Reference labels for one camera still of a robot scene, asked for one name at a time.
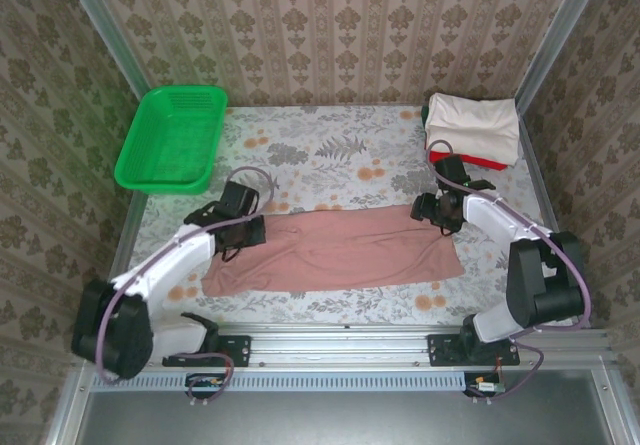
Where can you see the aluminium lower frame rail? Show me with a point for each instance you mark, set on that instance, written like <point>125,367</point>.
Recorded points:
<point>67,410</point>
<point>614,410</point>

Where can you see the stack of folded clothes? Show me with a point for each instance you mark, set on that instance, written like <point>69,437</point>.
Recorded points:
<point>475,125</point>

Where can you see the wide aluminium base rail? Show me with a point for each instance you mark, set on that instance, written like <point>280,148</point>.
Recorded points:
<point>340,350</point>

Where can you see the floral tablecloth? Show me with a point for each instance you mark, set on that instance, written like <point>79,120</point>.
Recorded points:
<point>325,165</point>

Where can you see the red and green object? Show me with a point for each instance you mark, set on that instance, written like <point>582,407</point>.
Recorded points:
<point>487,163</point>

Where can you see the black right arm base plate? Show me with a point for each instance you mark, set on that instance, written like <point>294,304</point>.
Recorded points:
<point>442,350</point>

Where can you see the grey metal sheet panel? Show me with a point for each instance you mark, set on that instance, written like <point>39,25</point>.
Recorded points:
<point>350,420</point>

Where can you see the aluminium frame post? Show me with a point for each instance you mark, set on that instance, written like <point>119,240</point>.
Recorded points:
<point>558,40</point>
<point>116,40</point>

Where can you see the green plastic basket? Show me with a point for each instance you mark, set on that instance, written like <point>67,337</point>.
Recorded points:
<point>170,140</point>

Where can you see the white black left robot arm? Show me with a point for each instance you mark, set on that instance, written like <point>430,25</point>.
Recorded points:
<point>175,270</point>

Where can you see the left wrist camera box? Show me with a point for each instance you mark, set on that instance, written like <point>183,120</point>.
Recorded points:
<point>239,197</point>

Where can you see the pink printed t-shirt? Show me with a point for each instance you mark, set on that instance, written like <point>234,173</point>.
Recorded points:
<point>350,255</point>

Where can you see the aluminium table side rail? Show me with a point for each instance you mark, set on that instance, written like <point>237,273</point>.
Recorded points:
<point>126,235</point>
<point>546,190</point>

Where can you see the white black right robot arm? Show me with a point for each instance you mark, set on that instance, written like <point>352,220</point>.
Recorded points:
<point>490,220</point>

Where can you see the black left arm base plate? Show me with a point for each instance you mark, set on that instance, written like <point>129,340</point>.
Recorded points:
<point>237,350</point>

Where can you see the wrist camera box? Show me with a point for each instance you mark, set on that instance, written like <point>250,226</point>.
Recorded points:
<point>239,197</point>
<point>450,170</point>

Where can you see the dark green folded t-shirt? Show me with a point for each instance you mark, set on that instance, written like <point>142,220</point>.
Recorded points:
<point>425,115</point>

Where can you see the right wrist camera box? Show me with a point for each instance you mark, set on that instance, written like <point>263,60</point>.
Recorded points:
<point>450,170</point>

